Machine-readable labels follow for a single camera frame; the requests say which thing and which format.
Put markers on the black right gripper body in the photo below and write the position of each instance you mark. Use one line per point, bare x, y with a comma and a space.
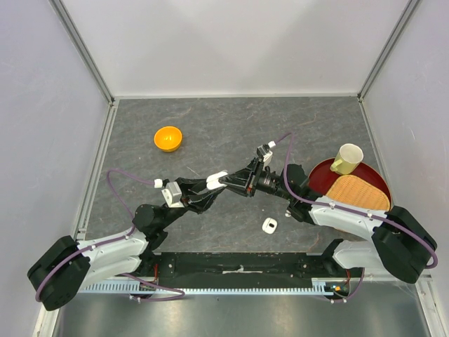
258, 165

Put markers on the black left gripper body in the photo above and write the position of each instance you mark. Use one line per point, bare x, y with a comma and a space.
186, 199

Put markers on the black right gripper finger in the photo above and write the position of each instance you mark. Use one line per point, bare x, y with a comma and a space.
241, 175
239, 189

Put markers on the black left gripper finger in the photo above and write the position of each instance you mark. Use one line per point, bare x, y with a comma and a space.
205, 200
194, 183

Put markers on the white earbud charging case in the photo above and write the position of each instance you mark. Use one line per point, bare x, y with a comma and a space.
213, 181

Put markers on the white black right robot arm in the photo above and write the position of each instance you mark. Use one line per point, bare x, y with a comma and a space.
393, 240

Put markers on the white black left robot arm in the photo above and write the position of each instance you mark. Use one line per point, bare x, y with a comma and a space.
70, 265

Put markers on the orange plastic bowl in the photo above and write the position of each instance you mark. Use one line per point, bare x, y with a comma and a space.
168, 138

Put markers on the dark red round tray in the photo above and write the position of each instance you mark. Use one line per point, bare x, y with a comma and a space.
321, 179

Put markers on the woven bamboo basket tray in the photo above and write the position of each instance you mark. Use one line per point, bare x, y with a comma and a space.
355, 191

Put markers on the pale yellow mug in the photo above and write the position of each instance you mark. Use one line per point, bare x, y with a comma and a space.
347, 159

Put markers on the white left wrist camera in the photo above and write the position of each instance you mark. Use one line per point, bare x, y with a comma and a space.
172, 195

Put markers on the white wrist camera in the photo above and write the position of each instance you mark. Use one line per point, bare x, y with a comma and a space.
265, 152
172, 195

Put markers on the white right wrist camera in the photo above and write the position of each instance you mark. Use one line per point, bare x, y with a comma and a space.
265, 152

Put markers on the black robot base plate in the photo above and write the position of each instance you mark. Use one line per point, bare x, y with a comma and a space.
240, 270

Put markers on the light blue cable duct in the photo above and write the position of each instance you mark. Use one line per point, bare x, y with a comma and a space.
135, 288

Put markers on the aluminium frame rail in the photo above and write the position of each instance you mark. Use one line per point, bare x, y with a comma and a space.
72, 31

